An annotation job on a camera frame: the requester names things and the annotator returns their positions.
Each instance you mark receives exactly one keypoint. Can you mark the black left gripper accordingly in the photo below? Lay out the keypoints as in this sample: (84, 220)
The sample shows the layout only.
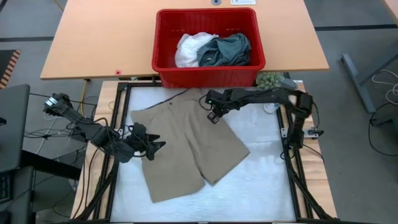
(138, 140)

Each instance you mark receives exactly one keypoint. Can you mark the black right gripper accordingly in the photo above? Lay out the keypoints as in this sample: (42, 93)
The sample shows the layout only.
(219, 98)

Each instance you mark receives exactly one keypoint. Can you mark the grey-teal trousers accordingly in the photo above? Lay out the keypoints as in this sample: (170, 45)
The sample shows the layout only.
(227, 49)

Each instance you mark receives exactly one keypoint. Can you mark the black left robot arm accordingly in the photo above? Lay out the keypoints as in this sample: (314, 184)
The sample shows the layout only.
(93, 132)

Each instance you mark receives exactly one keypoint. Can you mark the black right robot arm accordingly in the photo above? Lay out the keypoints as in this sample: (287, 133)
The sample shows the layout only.
(264, 95)

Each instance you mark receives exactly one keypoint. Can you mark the red plastic laundry bin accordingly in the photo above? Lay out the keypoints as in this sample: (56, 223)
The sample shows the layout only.
(208, 76)

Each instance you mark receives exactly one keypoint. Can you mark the small potted succulent plant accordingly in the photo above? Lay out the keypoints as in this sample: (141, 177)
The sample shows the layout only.
(269, 80)

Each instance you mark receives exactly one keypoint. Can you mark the white towel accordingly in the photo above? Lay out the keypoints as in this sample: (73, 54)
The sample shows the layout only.
(188, 49)

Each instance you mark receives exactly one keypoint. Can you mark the white spray bottle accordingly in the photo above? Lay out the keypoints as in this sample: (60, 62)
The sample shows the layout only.
(289, 83)

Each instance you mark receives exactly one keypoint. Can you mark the small pink marker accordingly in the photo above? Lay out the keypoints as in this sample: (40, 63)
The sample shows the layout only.
(118, 72)

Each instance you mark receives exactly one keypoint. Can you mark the black side table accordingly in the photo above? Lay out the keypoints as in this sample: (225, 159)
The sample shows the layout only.
(46, 165)

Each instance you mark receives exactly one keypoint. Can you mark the white desk socket panel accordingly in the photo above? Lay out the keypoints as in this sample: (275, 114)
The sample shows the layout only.
(243, 2)

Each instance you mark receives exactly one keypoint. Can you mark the light wooden desk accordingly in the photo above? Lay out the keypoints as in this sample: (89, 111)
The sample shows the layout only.
(102, 37)

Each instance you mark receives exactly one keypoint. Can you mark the grey laptop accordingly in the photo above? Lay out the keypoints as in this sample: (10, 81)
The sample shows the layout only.
(14, 124)

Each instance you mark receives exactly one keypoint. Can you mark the grey desk leg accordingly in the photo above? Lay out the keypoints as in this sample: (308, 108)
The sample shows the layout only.
(357, 74)

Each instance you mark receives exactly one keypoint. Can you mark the black aluminium table frame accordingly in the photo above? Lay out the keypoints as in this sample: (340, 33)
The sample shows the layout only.
(122, 85)

